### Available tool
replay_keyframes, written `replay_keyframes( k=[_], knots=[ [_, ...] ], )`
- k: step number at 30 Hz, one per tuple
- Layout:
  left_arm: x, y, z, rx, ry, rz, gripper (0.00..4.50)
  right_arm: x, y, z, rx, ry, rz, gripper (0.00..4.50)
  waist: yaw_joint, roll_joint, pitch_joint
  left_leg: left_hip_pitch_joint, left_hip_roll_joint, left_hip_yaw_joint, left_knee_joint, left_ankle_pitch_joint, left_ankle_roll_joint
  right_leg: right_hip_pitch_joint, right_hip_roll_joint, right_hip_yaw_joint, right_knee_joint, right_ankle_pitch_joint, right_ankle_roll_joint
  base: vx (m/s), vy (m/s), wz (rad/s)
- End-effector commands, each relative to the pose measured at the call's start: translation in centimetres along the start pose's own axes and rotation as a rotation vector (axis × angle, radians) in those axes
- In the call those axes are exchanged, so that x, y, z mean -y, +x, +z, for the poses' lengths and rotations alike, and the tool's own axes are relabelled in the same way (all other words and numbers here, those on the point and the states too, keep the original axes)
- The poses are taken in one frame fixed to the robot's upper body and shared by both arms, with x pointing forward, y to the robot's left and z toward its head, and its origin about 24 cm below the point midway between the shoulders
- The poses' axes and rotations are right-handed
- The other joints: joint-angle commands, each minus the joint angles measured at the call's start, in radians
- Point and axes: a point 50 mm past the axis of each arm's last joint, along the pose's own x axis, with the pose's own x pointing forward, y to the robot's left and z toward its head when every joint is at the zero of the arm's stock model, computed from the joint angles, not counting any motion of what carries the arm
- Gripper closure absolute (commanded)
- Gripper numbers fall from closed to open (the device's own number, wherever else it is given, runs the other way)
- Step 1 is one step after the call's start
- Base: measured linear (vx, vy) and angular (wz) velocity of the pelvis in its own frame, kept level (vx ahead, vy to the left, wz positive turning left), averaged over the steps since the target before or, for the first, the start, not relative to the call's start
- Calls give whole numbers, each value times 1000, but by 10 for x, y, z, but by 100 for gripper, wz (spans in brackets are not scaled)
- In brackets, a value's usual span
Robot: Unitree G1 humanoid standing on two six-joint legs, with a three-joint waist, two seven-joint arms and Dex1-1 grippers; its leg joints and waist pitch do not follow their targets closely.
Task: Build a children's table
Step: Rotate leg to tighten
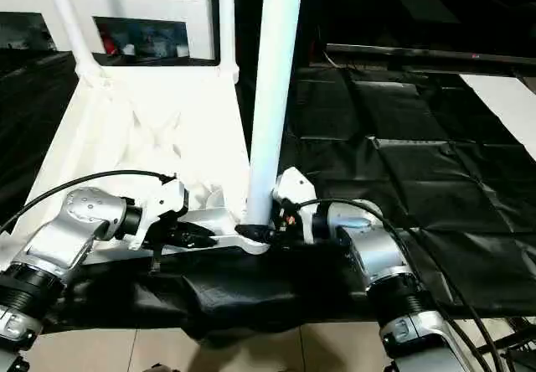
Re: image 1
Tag white plastic table top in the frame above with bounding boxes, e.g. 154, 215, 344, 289
0, 62, 273, 264

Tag black plastic mat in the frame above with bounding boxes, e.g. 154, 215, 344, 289
0, 45, 536, 344

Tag black bar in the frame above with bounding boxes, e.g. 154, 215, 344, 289
325, 44, 536, 67

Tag white cabinet with glass doors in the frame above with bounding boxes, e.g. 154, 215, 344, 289
0, 0, 217, 61

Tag black stand foot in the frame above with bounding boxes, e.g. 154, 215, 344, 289
494, 322, 536, 369

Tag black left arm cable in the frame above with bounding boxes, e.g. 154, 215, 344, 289
0, 169, 177, 235

